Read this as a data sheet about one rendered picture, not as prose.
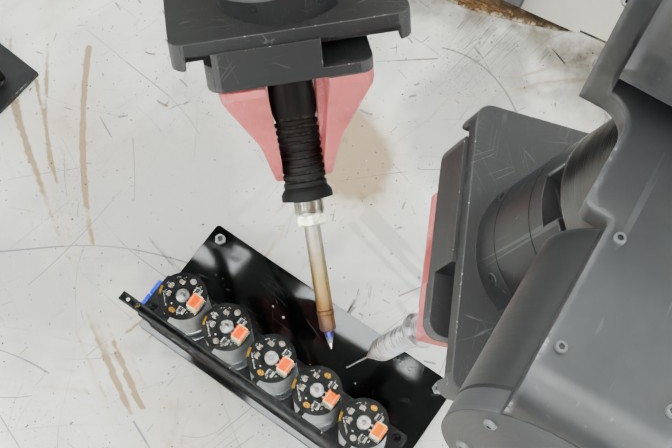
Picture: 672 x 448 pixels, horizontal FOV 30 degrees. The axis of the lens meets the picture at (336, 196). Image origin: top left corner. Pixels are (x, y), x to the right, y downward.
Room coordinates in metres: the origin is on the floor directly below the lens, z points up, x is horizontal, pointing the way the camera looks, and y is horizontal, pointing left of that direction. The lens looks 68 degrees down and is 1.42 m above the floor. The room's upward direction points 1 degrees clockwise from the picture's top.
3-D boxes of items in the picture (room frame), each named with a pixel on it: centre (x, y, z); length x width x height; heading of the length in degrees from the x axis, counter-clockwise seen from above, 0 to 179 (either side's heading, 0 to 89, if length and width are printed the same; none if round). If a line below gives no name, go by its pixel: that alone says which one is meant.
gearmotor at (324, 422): (0.14, 0.01, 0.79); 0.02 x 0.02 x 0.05
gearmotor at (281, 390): (0.15, 0.03, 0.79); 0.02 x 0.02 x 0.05
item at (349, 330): (0.17, 0.02, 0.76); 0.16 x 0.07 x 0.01; 55
